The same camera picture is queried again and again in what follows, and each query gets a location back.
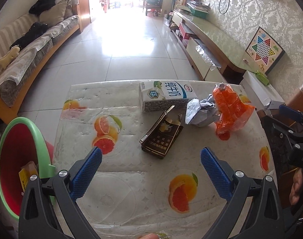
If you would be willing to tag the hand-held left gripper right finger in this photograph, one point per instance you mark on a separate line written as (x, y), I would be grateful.
(216, 174)

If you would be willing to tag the yellow cardboard box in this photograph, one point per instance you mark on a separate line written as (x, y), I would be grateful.
(25, 176)

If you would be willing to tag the fruit print table cover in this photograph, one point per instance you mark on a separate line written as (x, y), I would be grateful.
(141, 179)

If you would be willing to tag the beige cushion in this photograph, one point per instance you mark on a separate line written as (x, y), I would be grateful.
(53, 15)
(68, 7)

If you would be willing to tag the dark brown cigarette box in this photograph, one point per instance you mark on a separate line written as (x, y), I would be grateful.
(161, 134)

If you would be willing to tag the cream plush toy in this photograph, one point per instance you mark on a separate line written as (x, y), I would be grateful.
(8, 57)

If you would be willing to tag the white and green milk carton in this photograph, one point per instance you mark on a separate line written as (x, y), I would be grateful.
(166, 94)

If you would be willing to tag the silver foil sheet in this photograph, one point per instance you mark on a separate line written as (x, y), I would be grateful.
(203, 54)

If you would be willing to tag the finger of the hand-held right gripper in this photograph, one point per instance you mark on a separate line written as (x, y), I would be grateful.
(276, 134)
(291, 113)

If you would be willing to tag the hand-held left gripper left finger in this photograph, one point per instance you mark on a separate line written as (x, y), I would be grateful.
(86, 171)

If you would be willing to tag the silver foil wrapper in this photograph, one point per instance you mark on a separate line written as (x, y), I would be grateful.
(273, 105)

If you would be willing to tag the green box stack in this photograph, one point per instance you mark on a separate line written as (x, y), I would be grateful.
(198, 11)

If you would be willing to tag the long wooden television cabinet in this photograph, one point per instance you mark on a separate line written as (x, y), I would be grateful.
(216, 34)

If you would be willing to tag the person's right hand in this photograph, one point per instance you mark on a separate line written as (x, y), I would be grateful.
(298, 186)

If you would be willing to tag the wooden sofa with striped cover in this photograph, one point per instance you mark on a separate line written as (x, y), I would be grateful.
(29, 54)

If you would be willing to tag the wooden door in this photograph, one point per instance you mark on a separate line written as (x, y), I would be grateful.
(83, 7)

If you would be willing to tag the crumpled grey white wrapper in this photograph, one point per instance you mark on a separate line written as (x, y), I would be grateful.
(198, 114)

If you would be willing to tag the wooden chair with clothes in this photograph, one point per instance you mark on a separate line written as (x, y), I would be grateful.
(152, 5)

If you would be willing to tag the red bin with green rim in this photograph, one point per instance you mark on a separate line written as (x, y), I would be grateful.
(14, 154)

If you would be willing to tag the white cardboard box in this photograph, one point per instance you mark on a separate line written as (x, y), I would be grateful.
(261, 92)

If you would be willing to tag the star pattern checkers board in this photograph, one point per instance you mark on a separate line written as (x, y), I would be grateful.
(264, 48)

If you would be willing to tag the black clothing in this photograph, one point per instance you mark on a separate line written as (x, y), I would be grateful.
(43, 3)
(29, 36)

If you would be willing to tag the orange snack bag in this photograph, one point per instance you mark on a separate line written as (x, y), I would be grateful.
(228, 109)

